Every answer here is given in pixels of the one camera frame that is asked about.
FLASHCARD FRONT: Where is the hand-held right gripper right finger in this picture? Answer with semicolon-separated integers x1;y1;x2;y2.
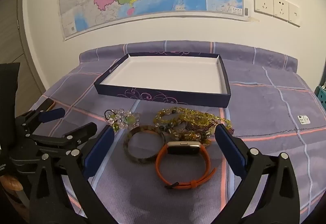
215;123;301;224

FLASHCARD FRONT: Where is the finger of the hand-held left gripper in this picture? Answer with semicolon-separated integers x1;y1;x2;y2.
14;108;66;138
31;122;98;149

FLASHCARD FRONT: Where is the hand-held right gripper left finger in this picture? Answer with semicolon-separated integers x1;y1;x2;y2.
29;125;118;224

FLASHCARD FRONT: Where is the yellow bead necklace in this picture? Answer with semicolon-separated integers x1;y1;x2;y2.
154;107;231;129

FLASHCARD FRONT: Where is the tortoiseshell bangle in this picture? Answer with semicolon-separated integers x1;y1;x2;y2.
123;125;166;164

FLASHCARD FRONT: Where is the orange smartwatch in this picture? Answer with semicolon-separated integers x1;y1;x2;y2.
155;141;217;190

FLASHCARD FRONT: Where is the dark blue cardboard box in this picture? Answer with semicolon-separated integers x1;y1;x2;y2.
94;53;231;108

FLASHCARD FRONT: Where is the person's left forearm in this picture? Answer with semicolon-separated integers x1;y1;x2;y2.
0;175;24;214

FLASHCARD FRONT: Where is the purple plaid blanket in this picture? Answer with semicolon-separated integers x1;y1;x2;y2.
15;40;326;224

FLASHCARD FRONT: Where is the grey brown door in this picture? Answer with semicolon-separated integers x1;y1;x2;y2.
0;0;47;97

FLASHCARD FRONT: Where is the teal plastic basket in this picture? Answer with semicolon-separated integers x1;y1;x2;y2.
316;85;326;120

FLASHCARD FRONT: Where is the clear crystal flower bracelet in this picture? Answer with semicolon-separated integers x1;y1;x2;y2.
104;109;140;133

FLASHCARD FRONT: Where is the dark red bead bracelet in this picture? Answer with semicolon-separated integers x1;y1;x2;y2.
186;122;233;135

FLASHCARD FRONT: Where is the white wall switch plate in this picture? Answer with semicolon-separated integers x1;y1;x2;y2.
288;3;301;28

